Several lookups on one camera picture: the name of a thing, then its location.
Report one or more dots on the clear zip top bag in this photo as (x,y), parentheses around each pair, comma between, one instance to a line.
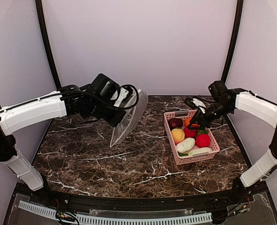
(130,120)

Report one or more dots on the yellow toy pear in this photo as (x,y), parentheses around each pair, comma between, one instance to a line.
(178,135)

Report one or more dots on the red toy pomegranate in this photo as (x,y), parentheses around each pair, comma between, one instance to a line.
(190,133)

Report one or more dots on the pale green toy cabbage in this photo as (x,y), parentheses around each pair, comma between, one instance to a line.
(199,151)

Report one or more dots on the pink perforated plastic basket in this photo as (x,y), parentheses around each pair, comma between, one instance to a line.
(184,158)

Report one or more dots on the black frame post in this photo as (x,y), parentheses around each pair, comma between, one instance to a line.
(46,42)
(233,40)

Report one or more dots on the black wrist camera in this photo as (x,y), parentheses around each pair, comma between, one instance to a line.
(216,89)
(105,87)

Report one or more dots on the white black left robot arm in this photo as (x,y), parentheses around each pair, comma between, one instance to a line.
(66,101)

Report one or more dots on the dark purple toy onion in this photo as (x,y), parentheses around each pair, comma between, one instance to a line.
(175,123)

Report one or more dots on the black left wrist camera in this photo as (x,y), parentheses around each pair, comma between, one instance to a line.
(105,87)

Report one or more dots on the black left frame post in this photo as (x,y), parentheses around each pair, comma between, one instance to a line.
(46,42)

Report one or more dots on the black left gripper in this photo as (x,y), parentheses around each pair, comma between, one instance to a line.
(114,120)

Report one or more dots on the orange toy fruit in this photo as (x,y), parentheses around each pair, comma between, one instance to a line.
(187,122)

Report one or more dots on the white toy radish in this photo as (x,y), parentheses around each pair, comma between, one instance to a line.
(186,145)

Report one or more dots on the grey slotted cable duct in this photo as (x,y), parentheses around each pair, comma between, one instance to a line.
(98,217)

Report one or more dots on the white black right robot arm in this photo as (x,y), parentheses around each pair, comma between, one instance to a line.
(226,101)

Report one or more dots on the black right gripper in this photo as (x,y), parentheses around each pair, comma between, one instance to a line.
(197,118)

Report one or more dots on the red toy tomato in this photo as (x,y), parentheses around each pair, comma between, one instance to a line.
(202,140)

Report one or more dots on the black front mounting rail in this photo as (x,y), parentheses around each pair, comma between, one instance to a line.
(258,201)

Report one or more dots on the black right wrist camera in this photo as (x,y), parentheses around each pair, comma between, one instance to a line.
(216,89)

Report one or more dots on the black right frame post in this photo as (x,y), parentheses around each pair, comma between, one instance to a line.
(233,40)

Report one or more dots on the green toy leaf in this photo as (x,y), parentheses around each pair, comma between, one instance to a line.
(206,131)

